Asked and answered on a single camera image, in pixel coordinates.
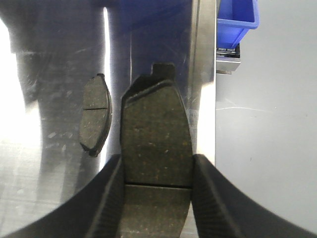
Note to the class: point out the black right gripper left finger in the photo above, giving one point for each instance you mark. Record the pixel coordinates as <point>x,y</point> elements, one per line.
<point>94,212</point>

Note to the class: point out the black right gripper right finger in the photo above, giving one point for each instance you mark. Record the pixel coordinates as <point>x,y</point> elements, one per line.
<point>221,210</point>

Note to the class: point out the dark brake pad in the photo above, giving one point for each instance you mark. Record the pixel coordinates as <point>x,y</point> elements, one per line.
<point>157,156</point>
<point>96,115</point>

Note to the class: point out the blue bin on floor right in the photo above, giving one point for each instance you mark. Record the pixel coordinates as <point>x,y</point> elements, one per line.
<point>235,18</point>

